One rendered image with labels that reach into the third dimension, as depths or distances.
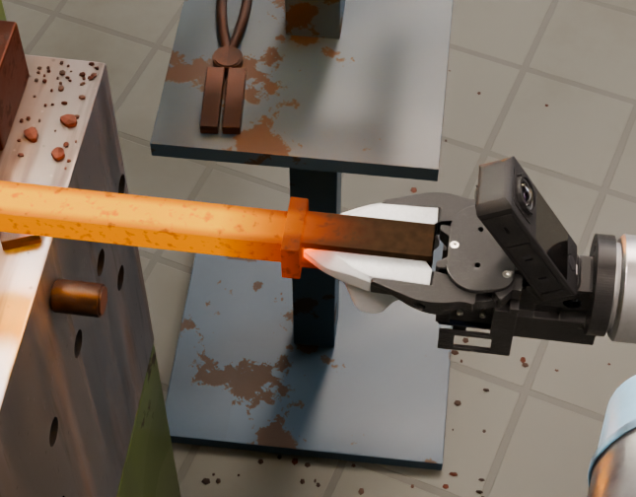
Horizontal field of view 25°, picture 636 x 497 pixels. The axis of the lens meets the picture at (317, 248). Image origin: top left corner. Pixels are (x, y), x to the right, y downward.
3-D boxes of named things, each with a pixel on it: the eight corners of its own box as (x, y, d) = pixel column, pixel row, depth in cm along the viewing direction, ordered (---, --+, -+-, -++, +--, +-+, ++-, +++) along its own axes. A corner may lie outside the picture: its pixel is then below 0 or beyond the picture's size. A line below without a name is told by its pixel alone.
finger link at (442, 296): (369, 311, 98) (498, 319, 97) (369, 298, 96) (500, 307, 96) (373, 253, 100) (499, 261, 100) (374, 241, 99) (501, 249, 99)
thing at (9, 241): (41, 243, 111) (39, 234, 110) (3, 250, 110) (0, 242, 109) (33, 198, 113) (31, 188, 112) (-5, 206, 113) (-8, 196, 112)
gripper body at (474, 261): (427, 350, 103) (596, 370, 102) (433, 284, 96) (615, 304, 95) (436, 263, 107) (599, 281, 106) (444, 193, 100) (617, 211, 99)
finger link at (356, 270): (301, 322, 102) (430, 331, 102) (299, 276, 98) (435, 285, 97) (305, 286, 104) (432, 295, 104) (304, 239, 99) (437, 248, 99)
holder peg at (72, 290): (109, 296, 115) (106, 277, 113) (102, 324, 113) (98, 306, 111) (60, 290, 115) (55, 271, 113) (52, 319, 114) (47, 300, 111)
